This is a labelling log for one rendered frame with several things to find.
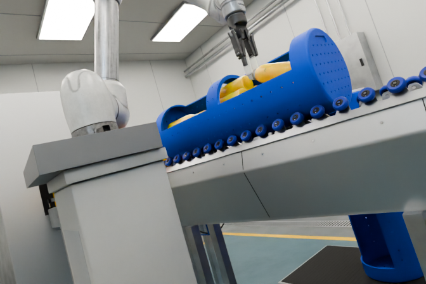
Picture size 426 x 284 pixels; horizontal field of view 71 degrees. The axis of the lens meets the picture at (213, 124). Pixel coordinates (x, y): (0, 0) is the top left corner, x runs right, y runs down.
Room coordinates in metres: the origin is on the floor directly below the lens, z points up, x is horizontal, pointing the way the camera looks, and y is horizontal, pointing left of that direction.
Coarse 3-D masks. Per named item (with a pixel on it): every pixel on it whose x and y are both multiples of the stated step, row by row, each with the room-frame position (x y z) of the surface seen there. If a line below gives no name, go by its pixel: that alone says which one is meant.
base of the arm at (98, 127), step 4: (96, 124) 0.96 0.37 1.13; (100, 124) 0.97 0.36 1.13; (104, 124) 0.97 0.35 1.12; (108, 124) 0.99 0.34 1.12; (112, 124) 1.00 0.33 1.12; (116, 124) 1.03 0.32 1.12; (84, 128) 0.95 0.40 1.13; (88, 128) 0.95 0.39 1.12; (92, 128) 0.95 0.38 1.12; (96, 128) 0.95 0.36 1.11; (100, 128) 0.93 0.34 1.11; (104, 128) 0.96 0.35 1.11; (108, 128) 0.95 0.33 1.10; (112, 128) 1.00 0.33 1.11; (116, 128) 1.01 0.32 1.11; (76, 132) 0.96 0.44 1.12; (80, 132) 0.95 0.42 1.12; (84, 132) 0.95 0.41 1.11; (88, 132) 0.95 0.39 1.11; (92, 132) 0.95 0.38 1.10; (96, 132) 0.95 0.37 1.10; (72, 136) 0.98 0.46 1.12; (76, 136) 0.96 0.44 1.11
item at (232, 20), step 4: (232, 16) 1.07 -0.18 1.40; (236, 16) 1.07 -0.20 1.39; (240, 16) 1.07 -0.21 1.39; (244, 16) 1.08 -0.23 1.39; (228, 20) 1.09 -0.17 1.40; (232, 20) 1.07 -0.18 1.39; (236, 20) 1.07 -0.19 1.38; (240, 20) 1.07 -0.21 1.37; (244, 20) 1.07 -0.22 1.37; (228, 24) 1.09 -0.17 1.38; (232, 24) 1.08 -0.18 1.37; (236, 24) 1.08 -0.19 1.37; (240, 24) 1.09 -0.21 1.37; (244, 24) 1.10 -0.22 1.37; (232, 28) 1.08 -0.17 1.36; (236, 28) 1.07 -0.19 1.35; (240, 28) 1.09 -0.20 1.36; (244, 28) 1.11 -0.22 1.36; (236, 32) 1.07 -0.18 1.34; (244, 32) 1.10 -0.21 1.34; (240, 36) 1.08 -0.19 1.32; (244, 36) 1.10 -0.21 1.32
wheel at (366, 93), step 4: (364, 88) 0.83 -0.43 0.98; (368, 88) 0.82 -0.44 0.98; (372, 88) 0.81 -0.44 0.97; (360, 92) 0.83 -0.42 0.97; (364, 92) 0.82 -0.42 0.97; (368, 92) 0.81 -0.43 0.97; (372, 92) 0.80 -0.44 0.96; (360, 96) 0.82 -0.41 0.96; (364, 96) 0.82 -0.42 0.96; (368, 96) 0.80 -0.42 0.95; (372, 96) 0.80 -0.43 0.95; (360, 100) 0.82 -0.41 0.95; (364, 100) 0.81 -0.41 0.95; (368, 100) 0.81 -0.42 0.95
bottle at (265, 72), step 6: (264, 66) 1.04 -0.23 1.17; (270, 66) 1.02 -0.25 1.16; (276, 66) 1.00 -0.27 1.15; (282, 66) 0.99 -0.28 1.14; (288, 66) 0.97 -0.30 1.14; (258, 72) 1.05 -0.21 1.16; (264, 72) 1.03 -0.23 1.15; (270, 72) 1.02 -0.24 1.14; (276, 72) 1.00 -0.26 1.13; (282, 72) 0.99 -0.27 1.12; (258, 78) 1.06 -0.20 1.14; (264, 78) 1.04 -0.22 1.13; (270, 78) 1.03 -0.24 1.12
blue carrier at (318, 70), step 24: (312, 48) 0.90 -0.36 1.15; (336, 48) 1.03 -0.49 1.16; (288, 72) 0.92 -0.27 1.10; (312, 72) 0.87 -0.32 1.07; (336, 72) 0.98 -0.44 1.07; (216, 96) 1.16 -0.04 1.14; (240, 96) 1.07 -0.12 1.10; (264, 96) 1.00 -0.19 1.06; (288, 96) 0.95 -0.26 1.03; (312, 96) 0.91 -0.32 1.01; (336, 96) 0.93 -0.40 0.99; (168, 120) 1.54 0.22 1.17; (192, 120) 1.27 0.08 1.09; (216, 120) 1.18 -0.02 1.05; (240, 120) 1.11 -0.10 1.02; (264, 120) 1.07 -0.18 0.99; (288, 120) 1.04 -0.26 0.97; (168, 144) 1.43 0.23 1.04; (192, 144) 1.34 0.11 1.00
